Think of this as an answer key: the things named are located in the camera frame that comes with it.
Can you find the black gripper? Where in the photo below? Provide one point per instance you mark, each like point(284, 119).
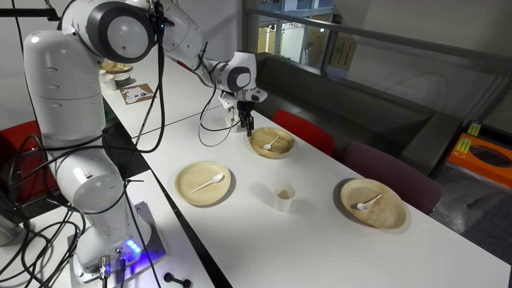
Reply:
point(245, 111)

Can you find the small clear cup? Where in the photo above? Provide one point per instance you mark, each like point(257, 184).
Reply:
point(284, 205)

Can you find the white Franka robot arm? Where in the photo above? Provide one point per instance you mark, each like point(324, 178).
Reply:
point(65, 90)

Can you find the white plastic spoon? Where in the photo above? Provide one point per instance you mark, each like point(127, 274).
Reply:
point(209, 183)
point(273, 143)
point(369, 202)

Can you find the round wooden plate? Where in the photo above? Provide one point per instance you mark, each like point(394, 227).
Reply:
point(381, 213)
point(119, 67)
point(282, 144)
point(201, 187)

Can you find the dark grey sofa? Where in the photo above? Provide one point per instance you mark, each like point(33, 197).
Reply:
point(321, 101)

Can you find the maroon chair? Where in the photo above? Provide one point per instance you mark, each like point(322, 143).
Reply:
point(393, 173)

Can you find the grey metal railing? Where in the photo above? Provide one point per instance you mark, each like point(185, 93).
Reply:
point(385, 37)

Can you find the black dumbbell shaped knob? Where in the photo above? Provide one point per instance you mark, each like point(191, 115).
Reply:
point(177, 279)

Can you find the green labelled flat box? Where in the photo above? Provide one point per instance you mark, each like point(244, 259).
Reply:
point(474, 128)

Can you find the orange flat box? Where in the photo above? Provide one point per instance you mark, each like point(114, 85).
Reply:
point(481, 160)

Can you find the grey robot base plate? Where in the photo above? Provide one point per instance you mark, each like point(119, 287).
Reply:
point(146, 234)

